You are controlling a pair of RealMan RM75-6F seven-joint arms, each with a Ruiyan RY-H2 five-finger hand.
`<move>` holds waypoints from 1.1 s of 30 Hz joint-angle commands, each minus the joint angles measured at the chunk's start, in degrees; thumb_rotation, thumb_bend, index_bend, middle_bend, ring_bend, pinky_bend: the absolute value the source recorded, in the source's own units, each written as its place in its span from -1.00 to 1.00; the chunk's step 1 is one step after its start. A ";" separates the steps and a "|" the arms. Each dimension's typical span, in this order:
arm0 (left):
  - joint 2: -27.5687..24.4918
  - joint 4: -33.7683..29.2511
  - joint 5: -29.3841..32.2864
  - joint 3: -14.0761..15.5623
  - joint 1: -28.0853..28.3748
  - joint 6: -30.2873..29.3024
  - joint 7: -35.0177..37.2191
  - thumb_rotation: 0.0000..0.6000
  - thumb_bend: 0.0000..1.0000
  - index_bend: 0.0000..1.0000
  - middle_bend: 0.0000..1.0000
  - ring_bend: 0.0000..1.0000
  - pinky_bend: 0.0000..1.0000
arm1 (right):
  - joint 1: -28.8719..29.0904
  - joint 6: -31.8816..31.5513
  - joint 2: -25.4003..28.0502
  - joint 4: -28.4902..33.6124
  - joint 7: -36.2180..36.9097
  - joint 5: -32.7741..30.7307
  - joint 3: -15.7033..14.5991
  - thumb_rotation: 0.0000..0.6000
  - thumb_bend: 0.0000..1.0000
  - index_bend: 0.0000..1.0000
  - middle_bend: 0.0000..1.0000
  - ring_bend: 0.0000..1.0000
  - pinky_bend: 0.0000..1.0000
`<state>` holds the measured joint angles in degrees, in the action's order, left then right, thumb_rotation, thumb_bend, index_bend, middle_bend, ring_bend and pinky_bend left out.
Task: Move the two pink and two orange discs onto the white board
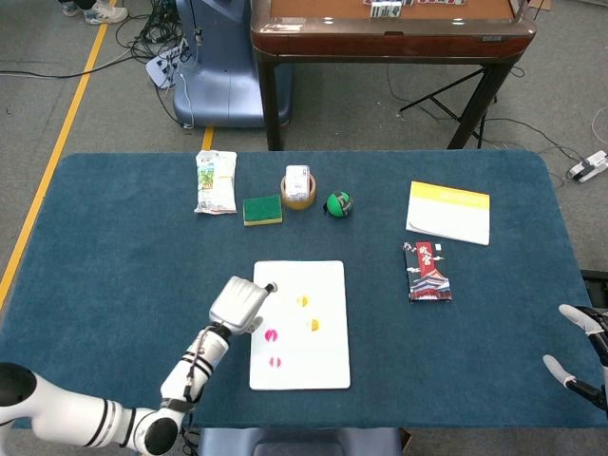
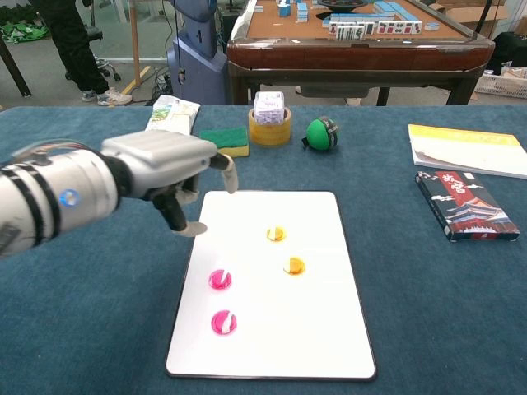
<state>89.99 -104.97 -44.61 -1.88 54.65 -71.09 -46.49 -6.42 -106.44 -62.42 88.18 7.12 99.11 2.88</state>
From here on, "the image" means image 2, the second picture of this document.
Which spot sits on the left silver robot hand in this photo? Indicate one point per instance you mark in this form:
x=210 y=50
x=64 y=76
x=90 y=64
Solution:
x=160 y=156

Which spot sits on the pink disc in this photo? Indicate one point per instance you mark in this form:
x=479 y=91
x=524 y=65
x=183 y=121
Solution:
x=220 y=280
x=224 y=322

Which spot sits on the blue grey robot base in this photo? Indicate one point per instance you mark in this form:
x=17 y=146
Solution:
x=197 y=70

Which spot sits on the white snack bag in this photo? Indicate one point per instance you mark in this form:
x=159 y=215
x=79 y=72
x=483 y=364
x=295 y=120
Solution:
x=177 y=115

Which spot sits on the green yellow sponge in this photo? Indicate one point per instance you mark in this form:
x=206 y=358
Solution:
x=230 y=140

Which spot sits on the black office chair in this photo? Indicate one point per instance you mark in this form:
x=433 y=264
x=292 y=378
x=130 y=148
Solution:
x=109 y=66

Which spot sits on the yellow tape roll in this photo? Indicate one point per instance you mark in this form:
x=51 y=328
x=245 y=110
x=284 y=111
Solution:
x=269 y=138

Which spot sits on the wooden pole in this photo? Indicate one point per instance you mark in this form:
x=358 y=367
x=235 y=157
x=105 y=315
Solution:
x=134 y=41

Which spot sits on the white purple tissue pack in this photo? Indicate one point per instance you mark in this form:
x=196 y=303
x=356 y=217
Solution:
x=269 y=107

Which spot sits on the person in black trousers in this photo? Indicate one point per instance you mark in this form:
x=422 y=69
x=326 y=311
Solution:
x=78 y=53

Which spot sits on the black table leg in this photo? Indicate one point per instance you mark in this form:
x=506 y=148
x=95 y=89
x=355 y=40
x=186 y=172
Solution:
x=16 y=74

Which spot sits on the green material pile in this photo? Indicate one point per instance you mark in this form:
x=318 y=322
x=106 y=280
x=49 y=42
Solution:
x=20 y=32

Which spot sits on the white magnetic board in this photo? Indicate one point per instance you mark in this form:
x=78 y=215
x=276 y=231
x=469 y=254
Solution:
x=288 y=321

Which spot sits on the blue felt table cover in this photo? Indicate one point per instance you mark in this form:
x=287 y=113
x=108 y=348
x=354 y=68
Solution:
x=82 y=349

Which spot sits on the brown mahjong table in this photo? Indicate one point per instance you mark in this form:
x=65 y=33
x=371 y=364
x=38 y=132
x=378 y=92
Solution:
x=350 y=57

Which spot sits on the mahjong tiles with black prints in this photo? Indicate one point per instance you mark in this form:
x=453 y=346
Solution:
x=349 y=32

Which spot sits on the black bowl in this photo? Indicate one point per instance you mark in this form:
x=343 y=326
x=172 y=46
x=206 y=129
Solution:
x=341 y=4

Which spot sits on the mahjong tiles with red prints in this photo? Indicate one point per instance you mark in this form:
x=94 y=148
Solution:
x=393 y=28

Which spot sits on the single blue mahjong tile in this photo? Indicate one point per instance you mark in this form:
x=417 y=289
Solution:
x=431 y=26

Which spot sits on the yellow white notebook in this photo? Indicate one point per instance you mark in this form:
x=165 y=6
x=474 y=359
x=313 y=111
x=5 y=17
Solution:
x=469 y=152

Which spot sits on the dark red patterned box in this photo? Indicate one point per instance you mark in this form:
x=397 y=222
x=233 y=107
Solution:
x=469 y=205

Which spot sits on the white plastic basket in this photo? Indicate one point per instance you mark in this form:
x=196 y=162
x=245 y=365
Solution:
x=500 y=86

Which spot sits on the black bag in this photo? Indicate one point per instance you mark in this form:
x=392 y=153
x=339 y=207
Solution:
x=510 y=49

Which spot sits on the blue backed mahjong tile wall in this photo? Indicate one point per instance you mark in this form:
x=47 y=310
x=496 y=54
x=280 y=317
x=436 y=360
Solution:
x=358 y=17

